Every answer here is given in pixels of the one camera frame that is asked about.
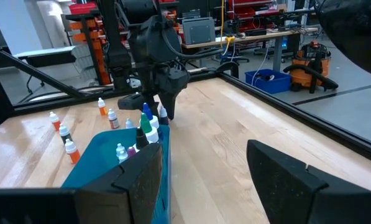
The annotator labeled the small black food coloring bottle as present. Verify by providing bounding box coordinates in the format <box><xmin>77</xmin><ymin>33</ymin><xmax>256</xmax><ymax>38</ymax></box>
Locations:
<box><xmin>58</xmin><ymin>123</ymin><xmax>73</xmax><ymax>146</ymax></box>

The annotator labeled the grey metal box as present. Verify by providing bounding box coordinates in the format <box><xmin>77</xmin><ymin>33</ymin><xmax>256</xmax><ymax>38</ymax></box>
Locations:
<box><xmin>181</xmin><ymin>17</ymin><xmax>217</xmax><ymax>46</ymax></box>

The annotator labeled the large black food coloring bottle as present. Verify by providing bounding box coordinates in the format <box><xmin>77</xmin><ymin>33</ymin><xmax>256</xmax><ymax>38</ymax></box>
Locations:
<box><xmin>134</xmin><ymin>126</ymin><xmax>150</xmax><ymax>150</ymax></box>

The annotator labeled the orange bin shelf rack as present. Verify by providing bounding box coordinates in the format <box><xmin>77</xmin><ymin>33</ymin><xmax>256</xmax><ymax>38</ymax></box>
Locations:
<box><xmin>62</xmin><ymin>12</ymin><xmax>113</xmax><ymax>86</ymax></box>

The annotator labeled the red plastic crate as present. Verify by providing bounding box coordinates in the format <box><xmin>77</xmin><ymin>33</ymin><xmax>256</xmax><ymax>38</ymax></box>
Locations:
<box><xmin>68</xmin><ymin>1</ymin><xmax>98</xmax><ymax>15</ymax></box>

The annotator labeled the orange shop vacuum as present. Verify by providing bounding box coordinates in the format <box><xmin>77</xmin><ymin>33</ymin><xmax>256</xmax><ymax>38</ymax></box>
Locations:
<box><xmin>283</xmin><ymin>41</ymin><xmax>340</xmax><ymax>94</ymax></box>

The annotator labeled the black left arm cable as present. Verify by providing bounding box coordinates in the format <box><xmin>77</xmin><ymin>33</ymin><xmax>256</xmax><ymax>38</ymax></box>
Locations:
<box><xmin>153</xmin><ymin>0</ymin><xmax>225</xmax><ymax>60</ymax></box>

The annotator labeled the yellow extension cord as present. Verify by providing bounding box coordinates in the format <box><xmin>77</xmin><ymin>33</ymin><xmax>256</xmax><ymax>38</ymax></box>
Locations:
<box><xmin>219</xmin><ymin>0</ymin><xmax>236</xmax><ymax>57</ymax></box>

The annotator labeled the small orange food coloring bottle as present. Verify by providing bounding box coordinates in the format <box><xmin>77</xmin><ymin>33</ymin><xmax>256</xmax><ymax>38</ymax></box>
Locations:
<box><xmin>97</xmin><ymin>97</ymin><xmax>108</xmax><ymax>117</ymax></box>

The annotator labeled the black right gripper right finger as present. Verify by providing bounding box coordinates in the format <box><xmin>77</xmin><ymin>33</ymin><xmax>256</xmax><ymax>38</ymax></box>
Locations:
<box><xmin>246</xmin><ymin>139</ymin><xmax>371</xmax><ymax>224</ymax></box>

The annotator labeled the black aluminium table frame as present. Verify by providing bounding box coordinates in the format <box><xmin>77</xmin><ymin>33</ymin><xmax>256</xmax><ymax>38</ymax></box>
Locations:
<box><xmin>0</xmin><ymin>40</ymin><xmax>371</xmax><ymax>162</ymax></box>

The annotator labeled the wooden top workbench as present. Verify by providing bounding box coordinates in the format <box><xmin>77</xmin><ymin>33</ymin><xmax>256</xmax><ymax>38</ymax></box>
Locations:
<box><xmin>181</xmin><ymin>27</ymin><xmax>319</xmax><ymax>73</ymax></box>

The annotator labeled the red storage shelf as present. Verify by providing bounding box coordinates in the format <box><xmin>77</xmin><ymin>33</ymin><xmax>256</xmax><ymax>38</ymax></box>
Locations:
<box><xmin>225</xmin><ymin>0</ymin><xmax>285</xmax><ymax>32</ymax></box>

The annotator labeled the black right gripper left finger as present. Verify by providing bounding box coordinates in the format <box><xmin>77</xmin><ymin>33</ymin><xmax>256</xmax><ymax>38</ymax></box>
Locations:
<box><xmin>75</xmin><ymin>142</ymin><xmax>164</xmax><ymax>224</ymax></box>

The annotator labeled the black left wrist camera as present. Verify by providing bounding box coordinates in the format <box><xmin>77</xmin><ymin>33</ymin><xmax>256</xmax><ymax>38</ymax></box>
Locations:
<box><xmin>117</xmin><ymin>94</ymin><xmax>146</xmax><ymax>111</ymax></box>

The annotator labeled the large green food coloring bottle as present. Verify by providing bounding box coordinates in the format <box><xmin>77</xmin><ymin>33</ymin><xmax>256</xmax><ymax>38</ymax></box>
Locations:
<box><xmin>139</xmin><ymin>112</ymin><xmax>160</xmax><ymax>144</ymax></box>

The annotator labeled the small yellow-labelled orange bottle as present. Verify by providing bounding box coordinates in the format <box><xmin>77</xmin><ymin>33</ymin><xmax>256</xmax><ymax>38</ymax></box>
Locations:
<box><xmin>64</xmin><ymin>138</ymin><xmax>81</xmax><ymax>165</ymax></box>

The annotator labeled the large blue floor bin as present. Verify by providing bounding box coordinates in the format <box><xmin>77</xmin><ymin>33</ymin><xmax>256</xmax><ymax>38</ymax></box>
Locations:
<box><xmin>244</xmin><ymin>68</ymin><xmax>292</xmax><ymax>95</ymax></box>

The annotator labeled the white-topped black table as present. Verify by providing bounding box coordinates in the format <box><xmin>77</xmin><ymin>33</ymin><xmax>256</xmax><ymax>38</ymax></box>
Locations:
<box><xmin>13</xmin><ymin>45</ymin><xmax>78</xmax><ymax>68</ymax></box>

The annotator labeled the blue plastic bin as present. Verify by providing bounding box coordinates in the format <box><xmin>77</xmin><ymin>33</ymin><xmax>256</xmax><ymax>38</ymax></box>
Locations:
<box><xmin>60</xmin><ymin>124</ymin><xmax>172</xmax><ymax>224</ymax></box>

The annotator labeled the small red-orange food coloring bottle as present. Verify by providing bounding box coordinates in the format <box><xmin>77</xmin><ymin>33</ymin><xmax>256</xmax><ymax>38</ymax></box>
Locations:
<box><xmin>48</xmin><ymin>111</ymin><xmax>62</xmax><ymax>132</ymax></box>

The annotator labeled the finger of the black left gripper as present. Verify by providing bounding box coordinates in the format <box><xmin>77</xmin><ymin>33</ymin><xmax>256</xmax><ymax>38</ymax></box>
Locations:
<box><xmin>158</xmin><ymin>89</ymin><xmax>186</xmax><ymax>121</ymax></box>

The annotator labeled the small dark blue coloring bottle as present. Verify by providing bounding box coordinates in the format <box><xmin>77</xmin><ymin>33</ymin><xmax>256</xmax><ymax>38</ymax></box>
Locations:
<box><xmin>158</xmin><ymin>105</ymin><xmax>170</xmax><ymax>126</ymax></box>

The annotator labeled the large blue food coloring bottle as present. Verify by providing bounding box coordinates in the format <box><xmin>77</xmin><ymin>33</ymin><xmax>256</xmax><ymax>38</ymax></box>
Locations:
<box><xmin>141</xmin><ymin>102</ymin><xmax>164</xmax><ymax>141</ymax></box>

